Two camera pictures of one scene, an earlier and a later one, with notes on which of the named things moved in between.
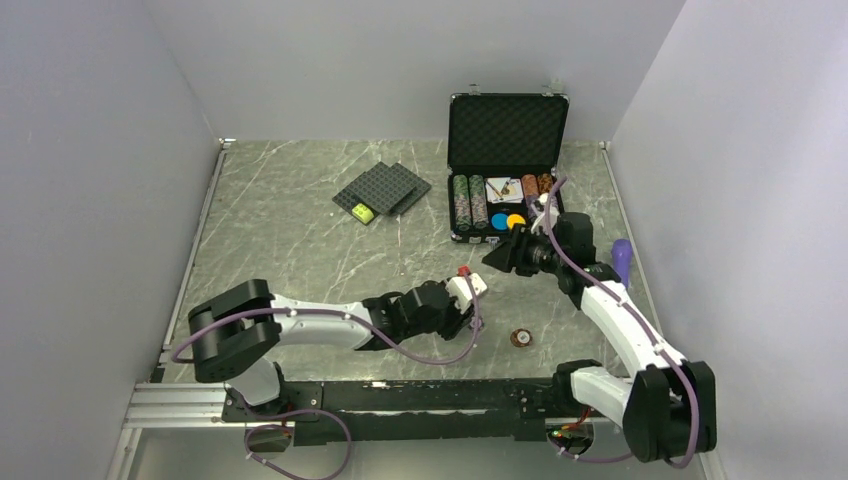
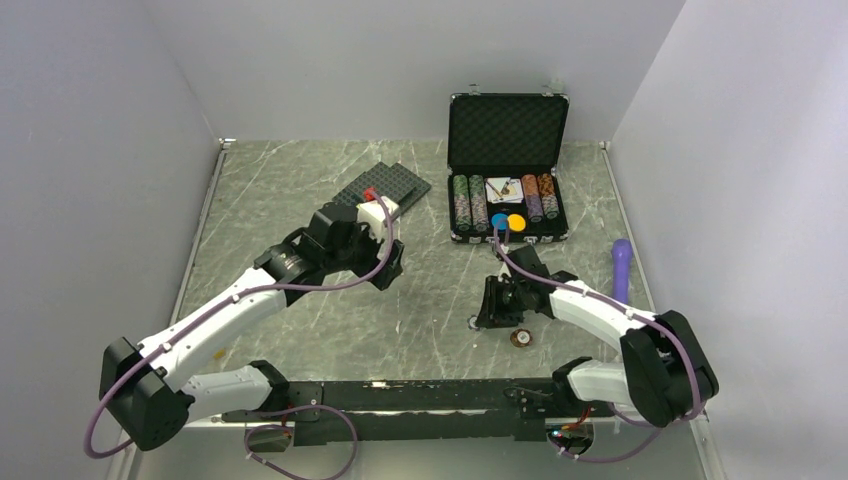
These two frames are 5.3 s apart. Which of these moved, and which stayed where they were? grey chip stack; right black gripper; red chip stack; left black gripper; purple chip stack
Moved: right black gripper; left black gripper
Stayed: purple chip stack; grey chip stack; red chip stack
